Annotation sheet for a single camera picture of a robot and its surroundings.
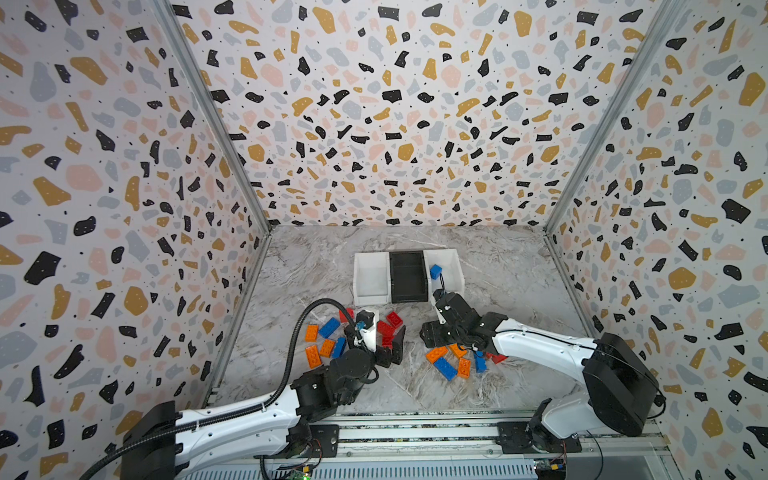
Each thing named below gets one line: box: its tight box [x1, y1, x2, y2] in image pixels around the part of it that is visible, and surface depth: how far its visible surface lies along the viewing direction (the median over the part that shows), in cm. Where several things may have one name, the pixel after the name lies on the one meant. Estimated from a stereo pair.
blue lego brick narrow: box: [474, 350, 487, 373], surface depth 87 cm
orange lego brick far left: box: [304, 324, 318, 343], surface depth 92 cm
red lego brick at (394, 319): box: [386, 311, 403, 328], surface depth 96 cm
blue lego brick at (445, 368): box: [434, 357, 458, 381], surface depth 87 cm
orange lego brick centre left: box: [426, 346, 448, 364], surface depth 90 cm
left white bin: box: [353, 251, 391, 305], surface depth 106 cm
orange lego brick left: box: [319, 339, 336, 358], surface depth 89 cm
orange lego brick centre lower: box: [458, 358, 471, 379], surface depth 87 cm
